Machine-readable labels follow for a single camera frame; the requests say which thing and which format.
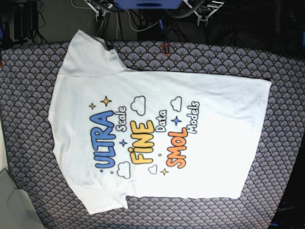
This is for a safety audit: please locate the white cable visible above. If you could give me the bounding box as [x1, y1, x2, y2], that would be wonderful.
[95, 9, 160, 39]

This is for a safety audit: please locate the red clamp on table edge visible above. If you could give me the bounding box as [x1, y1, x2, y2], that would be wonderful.
[162, 42, 170, 56]

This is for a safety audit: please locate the blue box at top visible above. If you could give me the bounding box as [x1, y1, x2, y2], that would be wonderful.
[116, 0, 182, 10]

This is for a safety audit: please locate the patterned purple table cloth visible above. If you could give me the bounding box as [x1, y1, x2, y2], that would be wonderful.
[0, 41, 305, 229]

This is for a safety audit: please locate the grey plastic bin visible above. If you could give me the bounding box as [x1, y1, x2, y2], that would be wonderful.
[0, 169, 44, 229]

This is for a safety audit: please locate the white printed T-shirt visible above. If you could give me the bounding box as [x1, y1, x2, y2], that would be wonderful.
[48, 31, 272, 215]

